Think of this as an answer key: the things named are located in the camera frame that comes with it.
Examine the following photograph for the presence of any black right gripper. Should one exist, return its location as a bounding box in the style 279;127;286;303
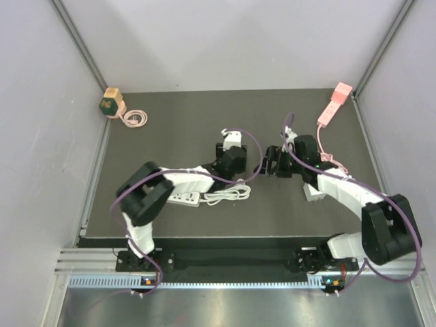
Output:
254;146;305;178

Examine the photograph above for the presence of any white power strip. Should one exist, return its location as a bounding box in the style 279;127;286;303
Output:
167;192;200;208

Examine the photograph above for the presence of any pink cord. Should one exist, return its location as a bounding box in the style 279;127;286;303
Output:
117;109;149;129
316;124;349;177

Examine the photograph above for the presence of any green wooden hexagon socket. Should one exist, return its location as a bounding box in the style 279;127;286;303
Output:
99;87;127;119

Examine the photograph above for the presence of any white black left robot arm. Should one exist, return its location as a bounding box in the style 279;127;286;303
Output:
116;143;247;271

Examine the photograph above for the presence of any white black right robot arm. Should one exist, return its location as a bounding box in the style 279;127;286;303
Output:
260;133;422;270

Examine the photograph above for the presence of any white cube adapter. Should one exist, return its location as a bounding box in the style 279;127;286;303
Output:
303;183;326;202

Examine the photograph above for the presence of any pink power strip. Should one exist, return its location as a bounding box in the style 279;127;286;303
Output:
317;101;341;127

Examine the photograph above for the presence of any pink cube adapter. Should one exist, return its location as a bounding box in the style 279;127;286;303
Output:
330;82;353;105

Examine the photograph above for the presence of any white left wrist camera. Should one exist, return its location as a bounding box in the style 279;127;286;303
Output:
221;129;242;151

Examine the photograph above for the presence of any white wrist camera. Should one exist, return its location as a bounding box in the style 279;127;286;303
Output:
281;126;298;152
221;129;242;151

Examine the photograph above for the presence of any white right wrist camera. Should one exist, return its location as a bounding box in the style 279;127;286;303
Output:
281;126;298;152

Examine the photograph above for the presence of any pink bundled cord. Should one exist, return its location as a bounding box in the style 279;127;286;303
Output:
316;124;349;177

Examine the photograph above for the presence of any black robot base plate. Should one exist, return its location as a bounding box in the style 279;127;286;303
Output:
115;236;358;283

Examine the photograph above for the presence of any grey cable duct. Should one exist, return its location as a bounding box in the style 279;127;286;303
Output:
68;275;326;290

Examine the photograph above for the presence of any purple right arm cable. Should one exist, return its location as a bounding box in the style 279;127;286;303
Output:
281;112;423;296

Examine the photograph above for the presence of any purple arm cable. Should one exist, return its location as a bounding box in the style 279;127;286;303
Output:
281;112;423;296
109;127;263;296

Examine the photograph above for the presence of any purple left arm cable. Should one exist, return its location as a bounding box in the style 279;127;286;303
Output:
109;127;263;296

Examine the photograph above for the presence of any aluminium frame rail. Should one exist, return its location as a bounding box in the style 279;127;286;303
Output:
54;247;426;277

